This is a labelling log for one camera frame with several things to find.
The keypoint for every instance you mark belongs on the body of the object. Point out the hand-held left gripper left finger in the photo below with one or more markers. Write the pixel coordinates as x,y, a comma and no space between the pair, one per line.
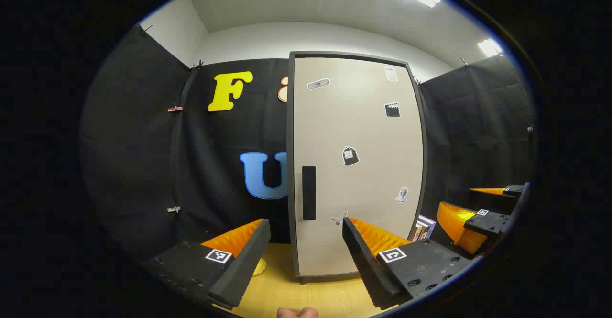
244,265

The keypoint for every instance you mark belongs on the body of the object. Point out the upright book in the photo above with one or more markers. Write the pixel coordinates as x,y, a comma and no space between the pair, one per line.
429,224
422,229
416,233

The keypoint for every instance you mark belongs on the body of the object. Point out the small ceiling light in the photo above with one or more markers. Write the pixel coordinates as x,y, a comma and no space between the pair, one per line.
490,47

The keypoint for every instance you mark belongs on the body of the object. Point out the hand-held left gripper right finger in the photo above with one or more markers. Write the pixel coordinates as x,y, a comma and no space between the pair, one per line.
366,265

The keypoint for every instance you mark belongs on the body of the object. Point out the red clip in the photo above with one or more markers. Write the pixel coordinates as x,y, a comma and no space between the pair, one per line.
175,109

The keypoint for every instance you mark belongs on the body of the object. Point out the black backdrop cloth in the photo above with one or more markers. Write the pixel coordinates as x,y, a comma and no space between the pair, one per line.
215,165

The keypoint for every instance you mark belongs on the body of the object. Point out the yellow lumpy object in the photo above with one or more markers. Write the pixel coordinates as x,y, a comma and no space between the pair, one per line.
259,266

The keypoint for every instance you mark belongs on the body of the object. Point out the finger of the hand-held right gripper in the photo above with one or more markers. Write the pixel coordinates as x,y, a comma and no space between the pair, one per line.
492,222
492,201

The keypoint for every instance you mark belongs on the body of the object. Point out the dark grey cabinet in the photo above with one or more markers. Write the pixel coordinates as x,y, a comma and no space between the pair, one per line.
289,141

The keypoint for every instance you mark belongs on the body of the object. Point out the white clip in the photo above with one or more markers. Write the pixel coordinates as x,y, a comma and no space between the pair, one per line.
173,209

